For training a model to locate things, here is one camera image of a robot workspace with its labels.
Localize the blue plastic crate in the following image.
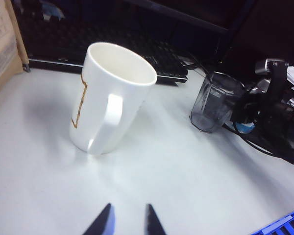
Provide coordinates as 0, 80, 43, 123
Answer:
250, 206, 294, 235

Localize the white ceramic mug with text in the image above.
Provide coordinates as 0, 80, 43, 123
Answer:
68, 42, 158, 156

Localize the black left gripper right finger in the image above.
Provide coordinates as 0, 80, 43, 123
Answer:
144, 204, 168, 235

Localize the black camera cable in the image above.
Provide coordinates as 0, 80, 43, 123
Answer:
225, 123, 294, 165

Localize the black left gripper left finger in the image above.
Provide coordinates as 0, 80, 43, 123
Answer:
82, 203, 116, 235

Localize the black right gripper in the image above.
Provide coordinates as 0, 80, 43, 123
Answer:
231, 80, 294, 165

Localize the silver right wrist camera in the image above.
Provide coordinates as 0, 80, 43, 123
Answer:
254, 58, 291, 98

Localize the black HSD monitor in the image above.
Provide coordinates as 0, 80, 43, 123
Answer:
231, 0, 294, 74

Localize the black computer keyboard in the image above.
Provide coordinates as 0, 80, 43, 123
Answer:
17, 14, 189, 87

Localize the beige desk calendar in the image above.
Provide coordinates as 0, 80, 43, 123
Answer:
0, 0, 30, 98

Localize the large black computer monitor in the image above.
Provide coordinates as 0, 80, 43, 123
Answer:
123, 0, 258, 34

